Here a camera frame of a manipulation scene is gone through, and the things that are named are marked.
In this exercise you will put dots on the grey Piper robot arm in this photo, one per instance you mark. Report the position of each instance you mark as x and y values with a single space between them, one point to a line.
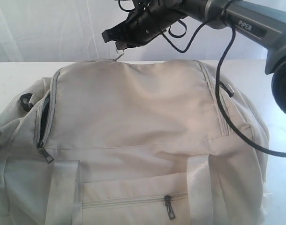
263 25

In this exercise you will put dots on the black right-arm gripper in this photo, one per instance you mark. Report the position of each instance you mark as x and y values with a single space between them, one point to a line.
156 17

